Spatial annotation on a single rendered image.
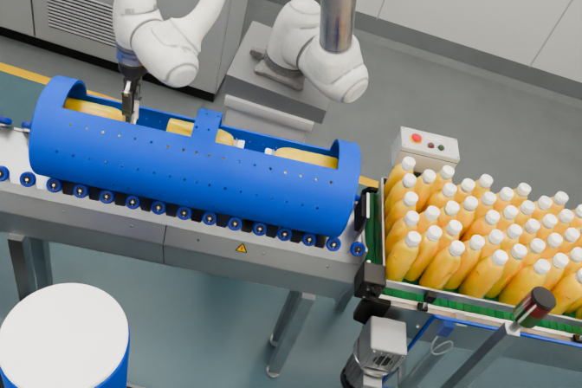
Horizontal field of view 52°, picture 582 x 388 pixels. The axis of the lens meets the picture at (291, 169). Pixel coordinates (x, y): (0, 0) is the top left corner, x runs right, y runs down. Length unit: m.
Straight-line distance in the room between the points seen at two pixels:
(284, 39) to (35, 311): 1.11
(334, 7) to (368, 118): 2.15
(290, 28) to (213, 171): 0.60
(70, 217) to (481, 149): 2.77
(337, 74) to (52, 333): 1.06
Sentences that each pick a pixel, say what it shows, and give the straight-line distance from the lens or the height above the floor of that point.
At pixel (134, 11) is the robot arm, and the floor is 1.52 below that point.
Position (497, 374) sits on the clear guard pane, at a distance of 2.14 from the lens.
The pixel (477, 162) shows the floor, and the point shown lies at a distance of 3.88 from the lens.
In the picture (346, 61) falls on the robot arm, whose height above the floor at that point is 1.32.
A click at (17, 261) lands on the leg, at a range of 2.26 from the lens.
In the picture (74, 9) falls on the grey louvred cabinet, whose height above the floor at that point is 0.38.
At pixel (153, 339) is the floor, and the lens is 2.64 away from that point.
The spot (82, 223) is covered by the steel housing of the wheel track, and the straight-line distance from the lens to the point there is 1.89.
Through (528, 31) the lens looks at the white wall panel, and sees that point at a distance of 4.55.
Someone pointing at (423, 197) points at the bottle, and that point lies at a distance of 1.94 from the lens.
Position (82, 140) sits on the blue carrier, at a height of 1.18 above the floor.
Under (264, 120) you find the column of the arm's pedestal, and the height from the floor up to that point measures 0.94.
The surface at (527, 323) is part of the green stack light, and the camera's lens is 1.64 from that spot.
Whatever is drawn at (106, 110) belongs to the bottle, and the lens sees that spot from 1.79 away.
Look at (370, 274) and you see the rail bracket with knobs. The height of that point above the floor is 1.00.
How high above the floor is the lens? 2.36
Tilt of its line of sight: 46 degrees down
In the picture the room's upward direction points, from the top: 18 degrees clockwise
